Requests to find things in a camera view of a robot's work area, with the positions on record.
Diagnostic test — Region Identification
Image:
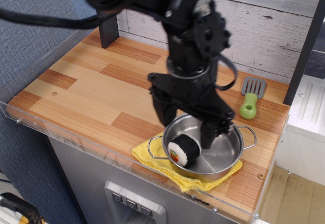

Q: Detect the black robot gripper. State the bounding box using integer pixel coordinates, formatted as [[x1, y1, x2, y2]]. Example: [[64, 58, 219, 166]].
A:
[[148, 66, 235, 149]]

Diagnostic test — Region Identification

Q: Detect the plush sushi roll toy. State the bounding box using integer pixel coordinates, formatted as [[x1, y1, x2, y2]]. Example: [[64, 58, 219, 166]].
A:
[[167, 134, 202, 168]]

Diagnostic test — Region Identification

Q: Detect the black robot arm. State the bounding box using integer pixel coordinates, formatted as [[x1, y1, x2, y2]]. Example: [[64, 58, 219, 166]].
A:
[[86, 0, 235, 149]]

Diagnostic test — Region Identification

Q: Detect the yellow cloth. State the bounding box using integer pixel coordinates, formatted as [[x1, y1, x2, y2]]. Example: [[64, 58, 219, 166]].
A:
[[132, 133, 243, 193]]

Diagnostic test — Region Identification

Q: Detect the silver dispenser button panel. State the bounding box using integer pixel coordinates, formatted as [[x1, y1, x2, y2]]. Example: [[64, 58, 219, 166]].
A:
[[104, 180, 167, 223]]

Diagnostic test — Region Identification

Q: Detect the white toy sink counter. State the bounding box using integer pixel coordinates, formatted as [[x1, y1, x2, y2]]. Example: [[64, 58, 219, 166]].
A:
[[275, 75, 324, 185]]

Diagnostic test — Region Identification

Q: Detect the clear acrylic table guard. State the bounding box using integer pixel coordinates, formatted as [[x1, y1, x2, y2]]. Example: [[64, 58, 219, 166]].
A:
[[0, 15, 291, 222]]

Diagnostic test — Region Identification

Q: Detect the black yellow object bottom left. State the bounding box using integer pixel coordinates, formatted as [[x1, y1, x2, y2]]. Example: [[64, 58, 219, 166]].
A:
[[1, 193, 46, 224]]

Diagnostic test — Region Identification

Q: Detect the grey spatula green handle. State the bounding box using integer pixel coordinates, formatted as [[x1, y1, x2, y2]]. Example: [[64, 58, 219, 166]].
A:
[[239, 77, 266, 119]]

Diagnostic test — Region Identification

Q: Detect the black left shelf post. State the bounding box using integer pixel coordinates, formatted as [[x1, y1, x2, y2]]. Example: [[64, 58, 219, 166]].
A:
[[99, 16, 119, 48]]

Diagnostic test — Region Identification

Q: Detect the black shelf post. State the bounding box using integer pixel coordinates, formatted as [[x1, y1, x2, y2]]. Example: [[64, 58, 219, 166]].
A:
[[99, 16, 119, 48], [283, 0, 324, 106]]

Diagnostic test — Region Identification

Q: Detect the black right shelf post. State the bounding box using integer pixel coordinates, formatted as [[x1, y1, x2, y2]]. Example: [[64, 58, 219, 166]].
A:
[[283, 0, 324, 106]]

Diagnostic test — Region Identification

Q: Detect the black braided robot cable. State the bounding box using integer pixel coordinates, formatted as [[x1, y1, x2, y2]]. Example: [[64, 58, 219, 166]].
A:
[[0, 8, 120, 30]]

